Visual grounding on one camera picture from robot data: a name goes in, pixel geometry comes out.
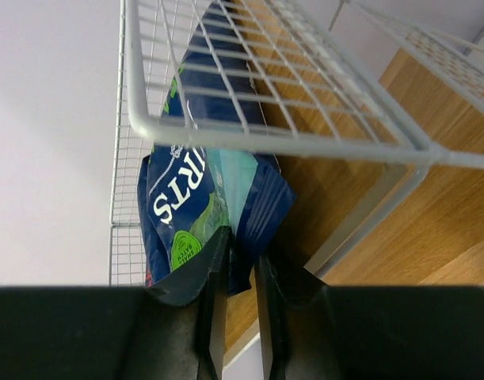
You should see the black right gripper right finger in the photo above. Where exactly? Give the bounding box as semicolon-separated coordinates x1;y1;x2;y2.
255;249;484;379

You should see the blue Burts sea salt bag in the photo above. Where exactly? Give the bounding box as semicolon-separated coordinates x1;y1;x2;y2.
137;3;295;295

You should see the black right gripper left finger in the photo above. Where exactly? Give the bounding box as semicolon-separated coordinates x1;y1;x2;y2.
0;227;231;379

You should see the white wire wooden shelf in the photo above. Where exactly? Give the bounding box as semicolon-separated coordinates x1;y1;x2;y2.
106;0;484;369

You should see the blue Burts spicy chilli bag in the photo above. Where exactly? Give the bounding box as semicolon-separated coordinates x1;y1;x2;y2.
145;269;154;287

